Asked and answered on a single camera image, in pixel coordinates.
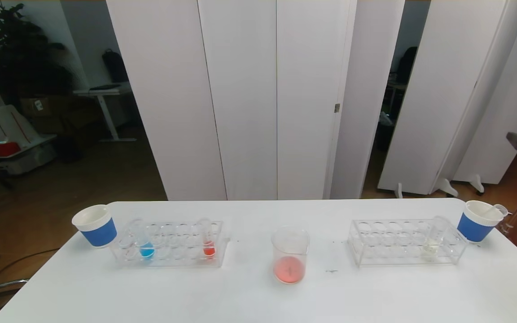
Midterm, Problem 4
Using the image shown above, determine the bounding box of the test tube with red liquid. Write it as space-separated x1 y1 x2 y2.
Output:
482 204 509 221
197 218 217 259

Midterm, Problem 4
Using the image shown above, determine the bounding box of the clear glass beaker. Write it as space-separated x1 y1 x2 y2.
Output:
271 227 310 285

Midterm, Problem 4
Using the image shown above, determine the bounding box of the clear acrylic test tube rack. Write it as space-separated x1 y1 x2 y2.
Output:
347 219 469 267
110 220 231 269

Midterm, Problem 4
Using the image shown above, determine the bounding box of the test tube with blue liquid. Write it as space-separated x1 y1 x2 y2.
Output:
128 219 156 261

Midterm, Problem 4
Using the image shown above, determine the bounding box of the test tube with yellowish liquid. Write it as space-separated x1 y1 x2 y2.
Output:
422 216 450 261

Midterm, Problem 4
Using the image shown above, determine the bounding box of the white partition panel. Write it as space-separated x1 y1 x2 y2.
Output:
377 0 517 199
330 0 405 200
454 0 517 194

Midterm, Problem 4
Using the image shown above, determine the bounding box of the white standing desk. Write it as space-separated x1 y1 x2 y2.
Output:
74 84 137 143

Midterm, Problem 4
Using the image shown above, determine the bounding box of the black backpack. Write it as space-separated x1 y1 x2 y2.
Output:
102 49 130 83

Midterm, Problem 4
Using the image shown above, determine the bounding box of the blue and white paper cup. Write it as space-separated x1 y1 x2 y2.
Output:
72 205 118 248
457 201 504 243

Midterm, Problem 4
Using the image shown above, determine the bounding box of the brown cardboard box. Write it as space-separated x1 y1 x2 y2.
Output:
20 96 61 118

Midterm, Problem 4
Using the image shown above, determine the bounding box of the white wheeled machine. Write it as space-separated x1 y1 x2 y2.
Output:
0 40 57 175

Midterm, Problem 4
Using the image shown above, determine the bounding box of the dark green potted plant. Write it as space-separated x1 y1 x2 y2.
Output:
0 0 73 106

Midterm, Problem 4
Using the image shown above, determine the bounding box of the black floor cable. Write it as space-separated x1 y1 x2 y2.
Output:
0 248 61 288

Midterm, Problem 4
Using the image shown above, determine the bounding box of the grey metal frame bar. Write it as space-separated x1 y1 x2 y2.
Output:
0 278 30 310

